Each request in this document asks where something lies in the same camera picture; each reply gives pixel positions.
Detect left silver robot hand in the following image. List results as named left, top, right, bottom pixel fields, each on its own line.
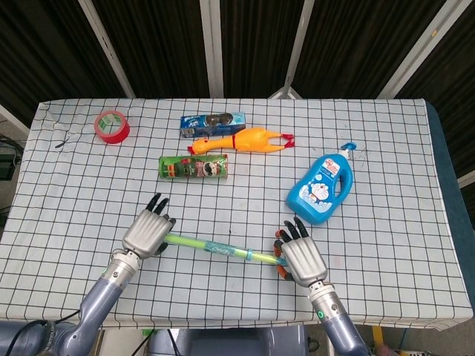
left=121, top=192, right=177, bottom=260

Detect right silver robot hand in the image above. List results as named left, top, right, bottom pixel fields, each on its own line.
left=273, top=217, right=329, bottom=289

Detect blue and green toy stick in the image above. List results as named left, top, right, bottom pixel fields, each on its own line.
left=166, top=234, right=289, bottom=268

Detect clear blue plastic tube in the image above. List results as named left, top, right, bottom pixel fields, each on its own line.
left=163, top=232, right=255, bottom=263

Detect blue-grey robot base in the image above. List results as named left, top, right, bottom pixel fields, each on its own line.
left=147, top=326, right=309, bottom=356

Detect blue detergent bottle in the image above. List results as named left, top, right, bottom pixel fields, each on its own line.
left=285, top=142, right=358, bottom=225

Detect green Pringles can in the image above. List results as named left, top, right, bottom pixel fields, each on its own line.
left=158, top=154, right=229, bottom=182

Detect white black-grid tablecloth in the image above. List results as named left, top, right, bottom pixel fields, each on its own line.
left=0, top=98, right=475, bottom=331

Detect red tape roll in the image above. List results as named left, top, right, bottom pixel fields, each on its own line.
left=94, top=110, right=131, bottom=145

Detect blue Oreo cookie box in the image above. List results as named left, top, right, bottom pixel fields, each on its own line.
left=180, top=112, right=248, bottom=139

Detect yellow rubber chicken toy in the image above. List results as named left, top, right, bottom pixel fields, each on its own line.
left=187, top=127, right=297, bottom=156

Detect black equipment box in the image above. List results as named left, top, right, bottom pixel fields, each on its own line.
left=0, top=142, right=18, bottom=182

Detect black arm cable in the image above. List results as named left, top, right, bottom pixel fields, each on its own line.
left=22, top=308, right=82, bottom=356

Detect white frame post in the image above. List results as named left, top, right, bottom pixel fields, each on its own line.
left=76, top=0, right=137, bottom=99
left=377, top=0, right=462, bottom=99
left=198, top=0, right=226, bottom=99
left=268, top=0, right=317, bottom=100

